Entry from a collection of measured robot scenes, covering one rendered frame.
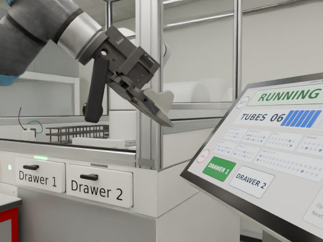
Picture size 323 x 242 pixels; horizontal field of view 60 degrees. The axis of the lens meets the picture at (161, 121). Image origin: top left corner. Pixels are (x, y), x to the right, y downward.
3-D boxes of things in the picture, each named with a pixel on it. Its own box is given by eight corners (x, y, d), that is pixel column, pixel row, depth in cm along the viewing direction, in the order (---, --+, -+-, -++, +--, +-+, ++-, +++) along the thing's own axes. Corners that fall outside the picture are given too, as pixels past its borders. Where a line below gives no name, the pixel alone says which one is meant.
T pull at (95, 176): (95, 181, 90) (95, 176, 90) (79, 178, 94) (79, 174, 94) (103, 178, 93) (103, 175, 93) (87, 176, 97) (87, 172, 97)
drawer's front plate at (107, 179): (129, 208, 88) (129, 173, 87) (66, 194, 103) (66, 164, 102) (132, 206, 89) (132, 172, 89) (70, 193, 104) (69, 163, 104)
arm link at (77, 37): (55, 39, 45) (58, 49, 52) (79, 58, 46) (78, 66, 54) (86, 6, 46) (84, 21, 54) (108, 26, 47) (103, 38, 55)
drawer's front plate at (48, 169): (61, 193, 104) (61, 163, 104) (15, 183, 119) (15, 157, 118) (65, 192, 105) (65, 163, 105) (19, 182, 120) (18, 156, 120)
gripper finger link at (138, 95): (162, 109, 50) (124, 76, 48) (157, 115, 50) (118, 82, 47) (155, 109, 54) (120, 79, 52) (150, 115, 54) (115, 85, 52)
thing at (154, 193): (156, 217, 85) (156, 170, 84) (-20, 177, 137) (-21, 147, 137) (241, 165, 166) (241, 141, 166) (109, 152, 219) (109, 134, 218)
